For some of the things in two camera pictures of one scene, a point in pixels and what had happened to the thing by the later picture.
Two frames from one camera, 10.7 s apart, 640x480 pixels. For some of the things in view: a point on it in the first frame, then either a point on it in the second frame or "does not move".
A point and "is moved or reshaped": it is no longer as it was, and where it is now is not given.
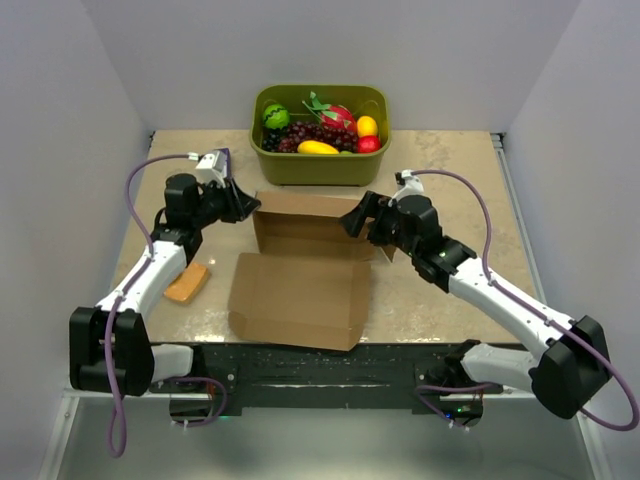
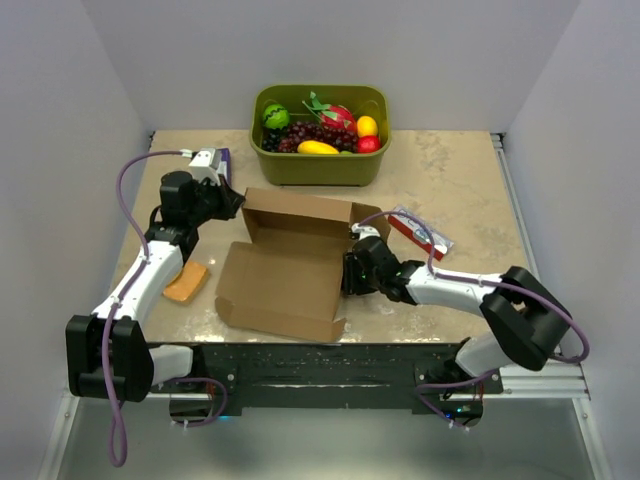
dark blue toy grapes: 271,141 does not move
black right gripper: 374,206 → 349,282
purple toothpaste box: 222,161 does not move
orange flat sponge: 187,283 does not move
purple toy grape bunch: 344,139 does not move
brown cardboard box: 307,285 is moved or reshaped
